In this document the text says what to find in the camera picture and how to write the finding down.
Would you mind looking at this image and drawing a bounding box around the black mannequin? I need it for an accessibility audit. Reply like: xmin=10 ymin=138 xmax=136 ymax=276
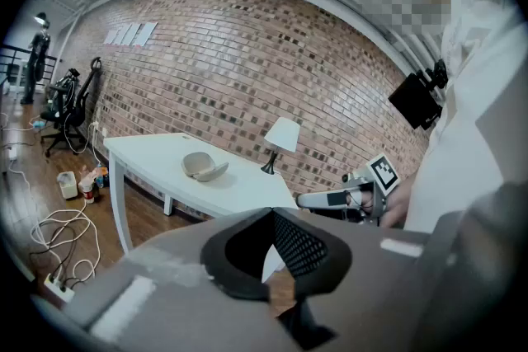
xmin=20 ymin=12 xmax=53 ymax=106

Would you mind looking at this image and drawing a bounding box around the white hanging wall cable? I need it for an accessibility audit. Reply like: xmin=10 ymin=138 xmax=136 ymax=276
xmin=87 ymin=121 xmax=103 ymax=167

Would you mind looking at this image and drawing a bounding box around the person's white shirt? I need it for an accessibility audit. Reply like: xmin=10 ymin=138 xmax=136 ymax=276
xmin=403 ymin=0 xmax=528 ymax=234

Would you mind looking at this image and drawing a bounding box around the white table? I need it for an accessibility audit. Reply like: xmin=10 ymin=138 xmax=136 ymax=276
xmin=102 ymin=131 xmax=300 ymax=256

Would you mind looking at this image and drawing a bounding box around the person's right forearm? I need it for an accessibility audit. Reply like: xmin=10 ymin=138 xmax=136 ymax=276
xmin=381 ymin=176 xmax=416 ymax=228

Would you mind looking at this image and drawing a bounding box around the black metal railing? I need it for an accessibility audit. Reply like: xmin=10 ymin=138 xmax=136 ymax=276
xmin=0 ymin=46 xmax=58 ymax=96

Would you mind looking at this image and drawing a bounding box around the small white bin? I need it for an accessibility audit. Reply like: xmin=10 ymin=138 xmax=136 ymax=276
xmin=56 ymin=171 xmax=79 ymax=200

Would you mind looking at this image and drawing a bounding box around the white power strip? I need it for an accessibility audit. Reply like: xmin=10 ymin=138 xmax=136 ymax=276
xmin=43 ymin=273 xmax=77 ymax=303

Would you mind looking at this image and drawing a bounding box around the grey clamshell case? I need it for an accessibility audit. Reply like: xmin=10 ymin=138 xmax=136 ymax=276
xmin=181 ymin=151 xmax=230 ymax=182

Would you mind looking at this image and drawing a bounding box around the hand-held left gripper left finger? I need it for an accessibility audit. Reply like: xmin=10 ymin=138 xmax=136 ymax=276
xmin=200 ymin=209 xmax=276 ymax=301

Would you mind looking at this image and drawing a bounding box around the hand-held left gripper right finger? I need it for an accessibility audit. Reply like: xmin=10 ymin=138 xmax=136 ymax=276
xmin=271 ymin=206 xmax=354 ymax=350

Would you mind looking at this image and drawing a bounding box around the white shade table lamp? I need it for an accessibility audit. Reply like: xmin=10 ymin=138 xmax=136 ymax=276
xmin=260 ymin=117 xmax=301 ymax=175

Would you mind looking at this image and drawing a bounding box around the black office chair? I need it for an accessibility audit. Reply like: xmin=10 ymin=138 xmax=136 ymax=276
xmin=40 ymin=56 xmax=103 ymax=158

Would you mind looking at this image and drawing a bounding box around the white coiled cable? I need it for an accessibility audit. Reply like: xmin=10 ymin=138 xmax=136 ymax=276
xmin=31 ymin=197 xmax=102 ymax=281

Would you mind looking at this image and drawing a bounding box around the black chest-mounted device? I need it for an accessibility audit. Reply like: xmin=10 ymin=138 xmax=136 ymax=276
xmin=387 ymin=59 xmax=450 ymax=131

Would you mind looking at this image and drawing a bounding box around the red and white cup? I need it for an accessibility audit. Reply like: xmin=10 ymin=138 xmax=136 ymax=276
xmin=78 ymin=176 xmax=99 ymax=205

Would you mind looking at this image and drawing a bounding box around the white wall sign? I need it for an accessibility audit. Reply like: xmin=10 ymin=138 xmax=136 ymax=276
xmin=102 ymin=21 xmax=158 ymax=49

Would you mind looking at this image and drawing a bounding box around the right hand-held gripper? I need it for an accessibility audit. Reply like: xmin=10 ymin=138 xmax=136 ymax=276
xmin=295 ymin=153 xmax=401 ymax=226

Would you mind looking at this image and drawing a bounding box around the black bag on chair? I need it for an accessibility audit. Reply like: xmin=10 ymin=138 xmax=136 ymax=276
xmin=48 ymin=68 xmax=80 ymax=106

